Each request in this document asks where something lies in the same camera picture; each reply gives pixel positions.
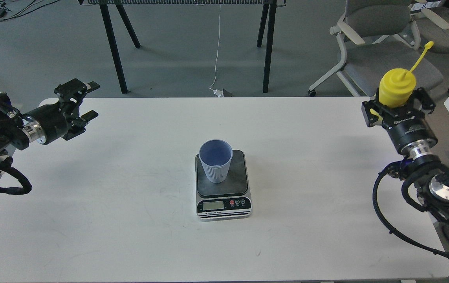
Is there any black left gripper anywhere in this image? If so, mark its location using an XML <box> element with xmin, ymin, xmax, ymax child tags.
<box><xmin>23</xmin><ymin>79</ymin><xmax>100</xmax><ymax>145</ymax></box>

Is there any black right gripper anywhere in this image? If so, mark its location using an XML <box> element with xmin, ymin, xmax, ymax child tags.
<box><xmin>361</xmin><ymin>87</ymin><xmax>438</xmax><ymax>154</ymax></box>

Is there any yellow squeeze bottle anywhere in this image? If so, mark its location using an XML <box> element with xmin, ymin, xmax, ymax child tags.
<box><xmin>374</xmin><ymin>41</ymin><xmax>434</xmax><ymax>108</ymax></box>

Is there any blue ribbed plastic cup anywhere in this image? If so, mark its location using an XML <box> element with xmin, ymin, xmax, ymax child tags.
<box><xmin>198</xmin><ymin>140</ymin><xmax>233</xmax><ymax>183</ymax></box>

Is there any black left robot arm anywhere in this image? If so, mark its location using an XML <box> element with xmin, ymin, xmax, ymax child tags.
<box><xmin>0</xmin><ymin>79</ymin><xmax>100</xmax><ymax>195</ymax></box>

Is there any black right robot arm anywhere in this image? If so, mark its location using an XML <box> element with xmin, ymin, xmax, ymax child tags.
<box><xmin>361</xmin><ymin>88</ymin><xmax>449</xmax><ymax>259</ymax></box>

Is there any digital kitchen scale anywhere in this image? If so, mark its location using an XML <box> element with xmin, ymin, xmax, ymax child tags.
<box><xmin>195</xmin><ymin>150</ymin><xmax>252</xmax><ymax>221</ymax></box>

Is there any white power adapter on floor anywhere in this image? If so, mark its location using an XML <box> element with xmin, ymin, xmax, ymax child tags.
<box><xmin>213</xmin><ymin>89</ymin><xmax>232</xmax><ymax>98</ymax></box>

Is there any black legged background table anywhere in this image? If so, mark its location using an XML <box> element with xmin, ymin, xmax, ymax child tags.
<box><xmin>78</xmin><ymin>0</ymin><xmax>286</xmax><ymax>94</ymax></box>

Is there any white hanging cable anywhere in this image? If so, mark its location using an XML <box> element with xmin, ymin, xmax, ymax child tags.
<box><xmin>209</xmin><ymin>4</ymin><xmax>223</xmax><ymax>92</ymax></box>

